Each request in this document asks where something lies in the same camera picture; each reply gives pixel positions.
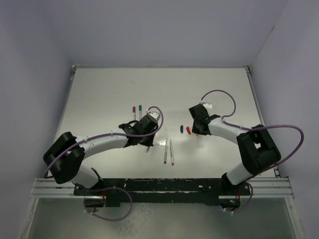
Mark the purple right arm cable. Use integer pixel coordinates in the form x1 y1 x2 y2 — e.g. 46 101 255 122
200 89 305 179

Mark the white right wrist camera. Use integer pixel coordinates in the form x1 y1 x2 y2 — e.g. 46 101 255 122
199 101 212 110

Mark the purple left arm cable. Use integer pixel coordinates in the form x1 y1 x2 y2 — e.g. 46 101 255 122
42 106 164 179

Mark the silver pen blue tip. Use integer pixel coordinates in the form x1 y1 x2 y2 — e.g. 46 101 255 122
163 138 168 164

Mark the aluminium extrusion rail left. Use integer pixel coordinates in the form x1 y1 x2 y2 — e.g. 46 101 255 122
30 178 74 199

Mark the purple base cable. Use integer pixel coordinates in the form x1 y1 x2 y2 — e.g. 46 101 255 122
83 187 134 221
222 184 254 215

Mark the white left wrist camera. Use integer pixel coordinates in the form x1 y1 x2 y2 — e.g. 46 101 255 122
147 111 161 122

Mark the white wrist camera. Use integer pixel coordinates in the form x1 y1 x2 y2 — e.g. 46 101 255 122
199 101 212 110
147 111 161 122

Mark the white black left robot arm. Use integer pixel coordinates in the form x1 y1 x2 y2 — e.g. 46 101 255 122
43 112 160 195

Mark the silver pen red tip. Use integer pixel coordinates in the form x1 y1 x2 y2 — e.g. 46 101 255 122
169 139 174 166

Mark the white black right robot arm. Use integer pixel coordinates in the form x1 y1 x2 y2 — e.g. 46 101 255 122
189 104 281 195

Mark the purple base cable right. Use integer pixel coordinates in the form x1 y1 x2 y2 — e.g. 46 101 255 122
222 184 254 215

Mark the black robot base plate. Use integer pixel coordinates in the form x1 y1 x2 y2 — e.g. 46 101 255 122
74 178 251 207

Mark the aluminium table edge rail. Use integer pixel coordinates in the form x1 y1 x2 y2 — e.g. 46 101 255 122
245 66 280 177

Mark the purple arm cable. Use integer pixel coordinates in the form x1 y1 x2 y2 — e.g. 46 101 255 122
42 106 164 179
200 89 305 179

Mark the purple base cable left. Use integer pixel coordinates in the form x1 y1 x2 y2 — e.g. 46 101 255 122
83 187 134 221

